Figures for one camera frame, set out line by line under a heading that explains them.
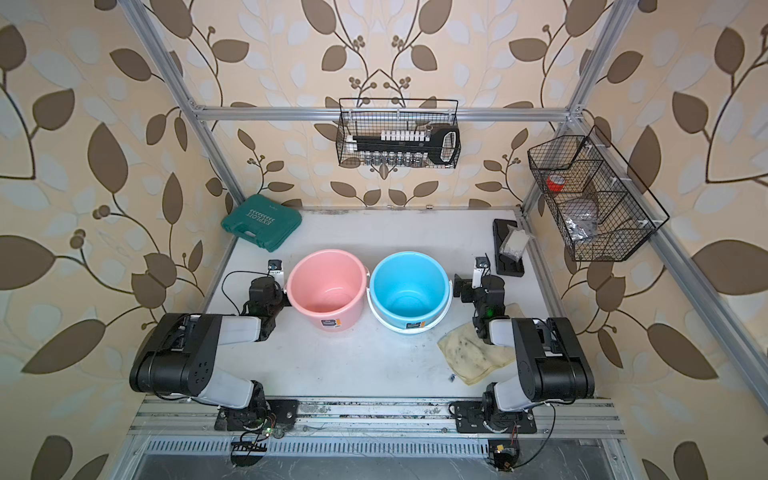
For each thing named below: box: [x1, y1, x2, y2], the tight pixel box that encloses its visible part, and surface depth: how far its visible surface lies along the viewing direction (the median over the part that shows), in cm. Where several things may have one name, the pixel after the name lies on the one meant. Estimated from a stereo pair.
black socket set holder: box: [346, 126, 461, 166], surface depth 86 cm
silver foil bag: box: [565, 215, 589, 242], surface depth 72 cm
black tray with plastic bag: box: [493, 218, 530, 277], surface depth 104 cm
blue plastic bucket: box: [366, 251, 453, 334], surface depth 84 cm
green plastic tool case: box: [221, 194, 303, 253], surface depth 114 cm
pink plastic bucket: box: [284, 249, 370, 332], surface depth 85 cm
